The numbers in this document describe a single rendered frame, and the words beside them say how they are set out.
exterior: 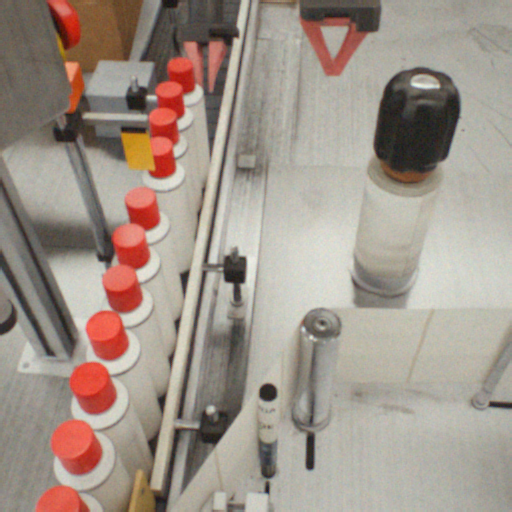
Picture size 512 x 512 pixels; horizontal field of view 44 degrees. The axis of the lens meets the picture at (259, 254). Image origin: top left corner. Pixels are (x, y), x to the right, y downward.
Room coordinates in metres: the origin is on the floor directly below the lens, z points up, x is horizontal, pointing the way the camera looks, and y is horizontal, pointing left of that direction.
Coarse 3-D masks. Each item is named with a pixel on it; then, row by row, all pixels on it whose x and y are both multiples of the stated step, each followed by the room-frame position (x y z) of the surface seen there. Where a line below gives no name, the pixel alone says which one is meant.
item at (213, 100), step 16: (224, 0) 1.23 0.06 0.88; (240, 0) 1.22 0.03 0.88; (224, 16) 1.16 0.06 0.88; (208, 48) 1.05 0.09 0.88; (208, 64) 1.00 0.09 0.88; (224, 64) 1.00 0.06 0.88; (240, 64) 1.00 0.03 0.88; (208, 80) 0.95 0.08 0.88; (224, 80) 0.95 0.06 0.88; (208, 96) 0.90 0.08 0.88; (208, 112) 0.86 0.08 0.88; (208, 128) 0.82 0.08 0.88; (208, 144) 0.78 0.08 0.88; (224, 144) 0.78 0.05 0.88; (224, 160) 0.77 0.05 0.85; (208, 240) 0.57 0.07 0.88; (208, 256) 0.57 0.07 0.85; (192, 336) 0.42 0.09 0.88; (192, 352) 0.42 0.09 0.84; (160, 400) 0.33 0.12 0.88; (176, 432) 0.30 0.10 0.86
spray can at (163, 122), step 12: (168, 108) 0.61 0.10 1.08; (156, 120) 0.58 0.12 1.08; (168, 120) 0.58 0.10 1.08; (156, 132) 0.58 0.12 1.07; (168, 132) 0.58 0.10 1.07; (180, 144) 0.59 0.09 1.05; (180, 156) 0.57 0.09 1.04; (192, 180) 0.59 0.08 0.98; (192, 192) 0.58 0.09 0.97; (192, 204) 0.58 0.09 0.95; (192, 216) 0.58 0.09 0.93
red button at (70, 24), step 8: (48, 0) 0.38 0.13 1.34; (56, 0) 0.38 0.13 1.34; (64, 0) 0.39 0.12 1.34; (56, 8) 0.38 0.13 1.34; (64, 8) 0.38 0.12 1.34; (72, 8) 0.39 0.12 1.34; (56, 16) 0.38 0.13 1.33; (64, 16) 0.38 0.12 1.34; (72, 16) 0.38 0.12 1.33; (56, 24) 0.38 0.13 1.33; (64, 24) 0.37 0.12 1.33; (72, 24) 0.38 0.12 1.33; (64, 32) 0.38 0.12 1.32; (72, 32) 0.37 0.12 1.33; (80, 32) 0.38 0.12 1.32; (64, 40) 0.38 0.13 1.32; (72, 40) 0.37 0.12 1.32; (64, 48) 0.38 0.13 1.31
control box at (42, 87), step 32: (0, 0) 0.33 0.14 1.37; (32, 0) 0.34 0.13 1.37; (0, 32) 0.32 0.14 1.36; (32, 32) 0.34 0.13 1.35; (0, 64) 0.32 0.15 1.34; (32, 64) 0.33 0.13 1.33; (64, 64) 0.35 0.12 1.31; (0, 96) 0.31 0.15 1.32; (32, 96) 0.33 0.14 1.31; (64, 96) 0.34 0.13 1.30; (0, 128) 0.31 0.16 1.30; (32, 128) 0.32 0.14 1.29
